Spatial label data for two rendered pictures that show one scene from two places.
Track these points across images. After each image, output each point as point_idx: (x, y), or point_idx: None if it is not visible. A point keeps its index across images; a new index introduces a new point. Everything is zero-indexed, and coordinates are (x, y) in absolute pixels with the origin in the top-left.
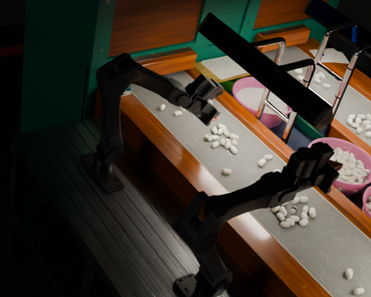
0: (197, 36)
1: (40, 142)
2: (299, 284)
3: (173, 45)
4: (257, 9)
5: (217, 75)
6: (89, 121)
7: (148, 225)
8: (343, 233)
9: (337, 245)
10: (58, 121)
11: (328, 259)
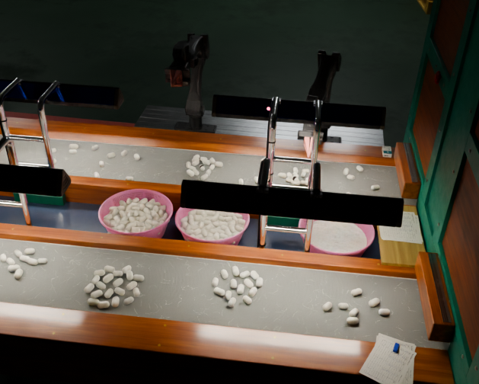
0: (425, 179)
1: (366, 132)
2: (156, 132)
3: (421, 169)
4: (445, 213)
5: None
6: None
7: (261, 136)
8: (161, 178)
9: (157, 169)
10: None
11: (155, 159)
